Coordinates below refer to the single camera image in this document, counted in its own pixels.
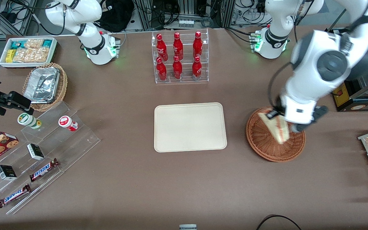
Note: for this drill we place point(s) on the black bag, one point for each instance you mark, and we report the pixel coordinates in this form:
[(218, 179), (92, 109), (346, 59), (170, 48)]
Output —
[(117, 16)]

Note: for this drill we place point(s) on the red white yogurt cup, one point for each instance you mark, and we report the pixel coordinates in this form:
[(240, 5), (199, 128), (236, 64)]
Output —
[(66, 122)]

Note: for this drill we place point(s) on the small grey object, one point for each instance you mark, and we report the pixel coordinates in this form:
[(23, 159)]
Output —
[(187, 227)]

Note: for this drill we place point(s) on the brown wicker basket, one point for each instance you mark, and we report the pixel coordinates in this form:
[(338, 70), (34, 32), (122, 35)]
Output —
[(265, 150)]

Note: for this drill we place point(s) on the teal snack packet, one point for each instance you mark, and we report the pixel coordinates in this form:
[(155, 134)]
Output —
[(16, 44), (47, 43)]

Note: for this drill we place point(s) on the light wicker basket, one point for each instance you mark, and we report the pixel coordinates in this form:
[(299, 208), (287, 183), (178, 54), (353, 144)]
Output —
[(62, 89)]

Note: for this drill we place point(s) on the clear acrylic bottle rack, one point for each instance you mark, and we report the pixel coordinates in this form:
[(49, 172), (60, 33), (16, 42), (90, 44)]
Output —
[(203, 78)]

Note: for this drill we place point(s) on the green white yogurt cup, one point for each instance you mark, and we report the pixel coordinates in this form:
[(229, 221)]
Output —
[(27, 120)]

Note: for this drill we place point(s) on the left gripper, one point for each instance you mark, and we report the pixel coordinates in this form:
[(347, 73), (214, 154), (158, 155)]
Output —
[(278, 111)]

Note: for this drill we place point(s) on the white power strip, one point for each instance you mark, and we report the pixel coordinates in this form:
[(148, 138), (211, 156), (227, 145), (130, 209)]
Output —
[(186, 23)]

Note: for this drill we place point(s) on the clear acrylic stepped display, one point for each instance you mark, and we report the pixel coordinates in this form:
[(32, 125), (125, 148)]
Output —
[(72, 143)]

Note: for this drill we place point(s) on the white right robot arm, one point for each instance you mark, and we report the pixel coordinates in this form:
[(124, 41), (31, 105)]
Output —
[(75, 14)]

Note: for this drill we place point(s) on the Snickers bar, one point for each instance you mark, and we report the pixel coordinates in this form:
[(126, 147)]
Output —
[(44, 170), (14, 195)]

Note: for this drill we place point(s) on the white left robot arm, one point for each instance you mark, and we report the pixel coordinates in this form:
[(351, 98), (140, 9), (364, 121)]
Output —
[(311, 70)]

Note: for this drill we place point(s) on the red cola bottle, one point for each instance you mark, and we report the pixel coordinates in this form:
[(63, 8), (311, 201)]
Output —
[(161, 48), (178, 47), (197, 46), (177, 69), (196, 68), (161, 70)]

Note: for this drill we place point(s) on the small black box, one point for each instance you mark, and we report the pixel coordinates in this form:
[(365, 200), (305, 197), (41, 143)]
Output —
[(6, 172), (35, 152)]

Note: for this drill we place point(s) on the cream plastic tray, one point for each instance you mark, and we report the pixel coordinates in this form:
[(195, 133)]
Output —
[(190, 127)]

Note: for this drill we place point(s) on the triangle sandwich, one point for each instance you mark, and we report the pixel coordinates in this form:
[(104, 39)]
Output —
[(279, 132)]

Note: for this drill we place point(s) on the aluminium foil tray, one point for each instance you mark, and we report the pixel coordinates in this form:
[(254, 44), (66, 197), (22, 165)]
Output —
[(42, 84)]

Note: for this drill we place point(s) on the black machine with yellow panel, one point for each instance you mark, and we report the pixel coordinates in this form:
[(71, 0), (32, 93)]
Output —
[(363, 104)]

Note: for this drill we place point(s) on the white snack bin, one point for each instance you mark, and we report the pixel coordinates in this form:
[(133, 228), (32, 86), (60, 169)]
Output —
[(3, 62)]

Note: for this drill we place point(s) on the aluminium frame rack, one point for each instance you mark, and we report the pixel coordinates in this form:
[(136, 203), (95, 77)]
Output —
[(144, 12)]

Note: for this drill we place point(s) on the clear rice cracker bag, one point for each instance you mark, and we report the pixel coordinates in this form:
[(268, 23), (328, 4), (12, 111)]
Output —
[(32, 55), (34, 43)]

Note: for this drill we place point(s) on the yellow snack packet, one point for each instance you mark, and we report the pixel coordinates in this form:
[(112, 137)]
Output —
[(10, 56)]

